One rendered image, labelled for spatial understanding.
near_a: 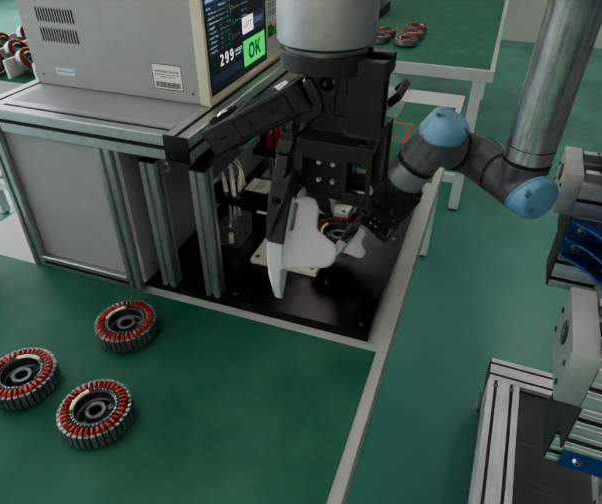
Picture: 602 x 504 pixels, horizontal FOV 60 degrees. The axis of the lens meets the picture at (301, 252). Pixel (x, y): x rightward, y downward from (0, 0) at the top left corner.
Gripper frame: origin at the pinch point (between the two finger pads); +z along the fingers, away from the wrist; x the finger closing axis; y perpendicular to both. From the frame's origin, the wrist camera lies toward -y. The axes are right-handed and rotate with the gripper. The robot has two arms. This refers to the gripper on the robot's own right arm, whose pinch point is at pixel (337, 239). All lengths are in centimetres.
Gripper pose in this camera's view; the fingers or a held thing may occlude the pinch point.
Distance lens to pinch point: 110.7
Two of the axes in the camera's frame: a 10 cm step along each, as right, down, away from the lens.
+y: 8.2, 5.7, 0.6
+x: 3.4, -5.6, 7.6
